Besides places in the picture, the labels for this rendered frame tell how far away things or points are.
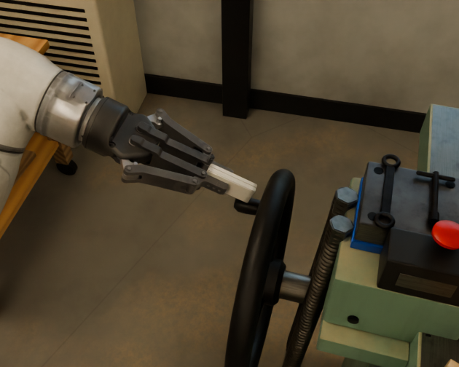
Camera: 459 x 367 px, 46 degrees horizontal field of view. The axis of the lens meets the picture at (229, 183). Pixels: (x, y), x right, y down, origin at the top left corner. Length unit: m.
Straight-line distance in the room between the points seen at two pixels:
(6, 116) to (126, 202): 1.16
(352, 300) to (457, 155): 0.29
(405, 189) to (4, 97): 0.48
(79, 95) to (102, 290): 1.03
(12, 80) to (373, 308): 0.50
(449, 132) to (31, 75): 0.56
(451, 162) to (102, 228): 1.27
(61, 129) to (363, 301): 0.42
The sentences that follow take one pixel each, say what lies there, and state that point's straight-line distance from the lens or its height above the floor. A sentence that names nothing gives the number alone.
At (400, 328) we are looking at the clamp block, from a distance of 0.60.
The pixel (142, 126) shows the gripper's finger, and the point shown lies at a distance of 0.74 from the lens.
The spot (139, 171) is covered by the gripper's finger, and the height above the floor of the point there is 0.91.
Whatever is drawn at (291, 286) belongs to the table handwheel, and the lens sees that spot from 0.69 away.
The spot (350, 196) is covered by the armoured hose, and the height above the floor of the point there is 0.97.
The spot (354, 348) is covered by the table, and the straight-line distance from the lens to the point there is 0.62.
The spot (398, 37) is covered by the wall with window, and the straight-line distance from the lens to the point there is 1.93.
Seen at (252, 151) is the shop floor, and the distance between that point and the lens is 1.99.
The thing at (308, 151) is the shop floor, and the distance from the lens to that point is 2.01.
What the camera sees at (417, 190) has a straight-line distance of 0.58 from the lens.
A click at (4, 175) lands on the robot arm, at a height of 0.90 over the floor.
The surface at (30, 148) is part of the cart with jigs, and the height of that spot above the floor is 0.18.
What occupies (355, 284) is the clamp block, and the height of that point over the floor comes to 0.96.
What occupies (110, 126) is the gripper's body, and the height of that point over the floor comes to 0.94.
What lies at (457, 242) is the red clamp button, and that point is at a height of 1.02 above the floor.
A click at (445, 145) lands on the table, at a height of 0.90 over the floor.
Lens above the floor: 1.42
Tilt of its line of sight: 49 degrees down
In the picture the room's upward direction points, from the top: straight up
